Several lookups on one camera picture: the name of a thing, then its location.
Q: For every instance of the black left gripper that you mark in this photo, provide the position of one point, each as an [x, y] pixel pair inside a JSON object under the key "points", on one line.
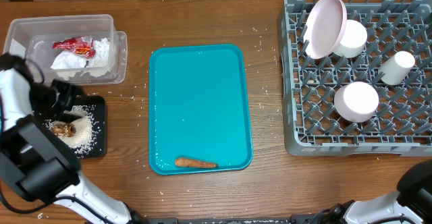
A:
{"points": [[70, 90]]}

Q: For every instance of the brown food scrap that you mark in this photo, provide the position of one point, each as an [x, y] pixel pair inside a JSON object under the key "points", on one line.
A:
{"points": [[63, 129]]}

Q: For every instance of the red snack wrapper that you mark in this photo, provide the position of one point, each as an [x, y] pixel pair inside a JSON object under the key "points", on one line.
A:
{"points": [[80, 45]]}

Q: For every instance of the white tissue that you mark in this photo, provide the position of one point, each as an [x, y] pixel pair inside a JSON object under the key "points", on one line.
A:
{"points": [[101, 56]]}

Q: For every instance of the orange carrot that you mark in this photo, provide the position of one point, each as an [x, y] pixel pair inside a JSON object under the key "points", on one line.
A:
{"points": [[193, 163]]}

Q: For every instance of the large white plate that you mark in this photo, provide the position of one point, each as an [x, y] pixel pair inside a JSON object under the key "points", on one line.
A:
{"points": [[325, 27]]}

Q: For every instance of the light green bowl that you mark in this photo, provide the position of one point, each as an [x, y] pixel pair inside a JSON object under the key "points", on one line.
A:
{"points": [[353, 41]]}

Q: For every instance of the white paper cup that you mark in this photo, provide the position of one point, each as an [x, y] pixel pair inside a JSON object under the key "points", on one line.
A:
{"points": [[397, 67]]}

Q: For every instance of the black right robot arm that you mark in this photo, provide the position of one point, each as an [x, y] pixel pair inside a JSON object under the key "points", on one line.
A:
{"points": [[410, 203]]}

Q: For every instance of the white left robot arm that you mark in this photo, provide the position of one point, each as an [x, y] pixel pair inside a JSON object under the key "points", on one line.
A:
{"points": [[35, 163]]}

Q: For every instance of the grey dishwasher rack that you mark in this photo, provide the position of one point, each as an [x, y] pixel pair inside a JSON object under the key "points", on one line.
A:
{"points": [[401, 124]]}

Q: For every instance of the white crumpled napkin in bin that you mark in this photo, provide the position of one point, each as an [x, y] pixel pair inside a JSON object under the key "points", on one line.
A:
{"points": [[67, 64]]}

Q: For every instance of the black plastic tray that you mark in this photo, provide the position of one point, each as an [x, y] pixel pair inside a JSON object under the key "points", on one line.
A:
{"points": [[101, 114]]}

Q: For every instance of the spilled white rice pile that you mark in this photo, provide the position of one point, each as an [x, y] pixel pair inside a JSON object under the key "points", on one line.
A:
{"points": [[87, 130]]}

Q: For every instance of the clear plastic bin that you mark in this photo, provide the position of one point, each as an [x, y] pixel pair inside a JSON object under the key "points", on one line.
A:
{"points": [[33, 38]]}

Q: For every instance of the teal plastic tray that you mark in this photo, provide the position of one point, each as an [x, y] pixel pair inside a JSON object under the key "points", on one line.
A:
{"points": [[198, 109]]}

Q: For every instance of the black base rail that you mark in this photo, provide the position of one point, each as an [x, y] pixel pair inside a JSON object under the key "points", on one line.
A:
{"points": [[294, 219]]}

